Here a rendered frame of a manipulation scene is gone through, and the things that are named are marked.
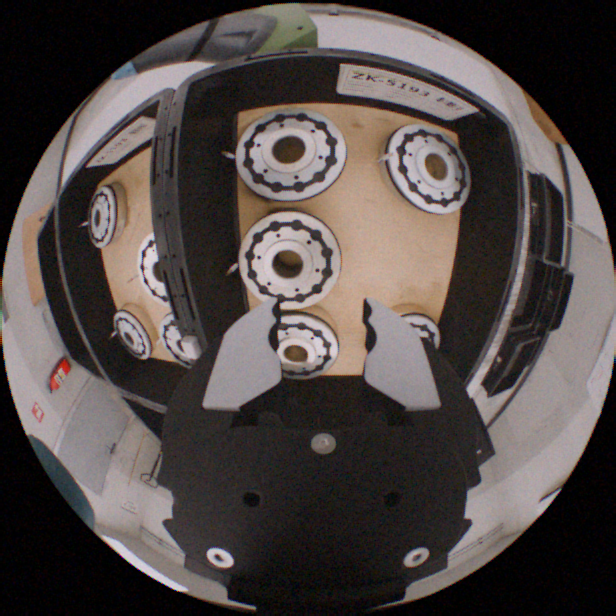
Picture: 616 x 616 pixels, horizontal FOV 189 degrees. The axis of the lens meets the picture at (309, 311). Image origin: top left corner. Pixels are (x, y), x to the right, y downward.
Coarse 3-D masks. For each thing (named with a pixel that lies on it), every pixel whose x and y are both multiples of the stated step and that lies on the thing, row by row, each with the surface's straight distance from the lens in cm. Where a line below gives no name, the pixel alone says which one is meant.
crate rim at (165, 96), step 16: (160, 96) 22; (128, 112) 26; (160, 112) 20; (112, 128) 27; (160, 128) 19; (96, 144) 30; (160, 144) 18; (80, 160) 34; (160, 160) 18; (160, 176) 17; (160, 192) 17; (160, 208) 17; (160, 224) 17; (160, 240) 17; (160, 256) 18; (64, 272) 42; (176, 288) 18; (176, 304) 18; (80, 320) 43; (176, 320) 19; (112, 384) 48; (144, 400) 40
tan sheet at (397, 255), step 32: (352, 128) 25; (384, 128) 26; (288, 160) 23; (352, 160) 23; (352, 192) 23; (384, 192) 24; (352, 224) 23; (384, 224) 24; (416, 224) 25; (448, 224) 28; (288, 256) 24; (352, 256) 24; (384, 256) 25; (416, 256) 26; (448, 256) 28; (352, 288) 25; (384, 288) 26; (416, 288) 28; (352, 320) 27; (352, 352) 30
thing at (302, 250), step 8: (280, 240) 20; (288, 240) 20; (296, 240) 20; (272, 248) 20; (280, 248) 20; (288, 248) 20; (296, 248) 20; (304, 248) 20; (264, 256) 20; (272, 256) 20; (304, 256) 20; (312, 256) 20; (264, 264) 21; (272, 264) 21; (304, 264) 20; (312, 264) 20; (264, 272) 21; (272, 272) 21; (304, 272) 20; (272, 280) 21; (280, 280) 21; (288, 280) 21; (296, 280) 21; (304, 280) 21
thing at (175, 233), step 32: (224, 64) 20; (256, 64) 19; (384, 64) 19; (512, 128) 26; (512, 160) 23; (512, 256) 22; (192, 288) 17; (512, 288) 23; (192, 320) 18; (480, 352) 25
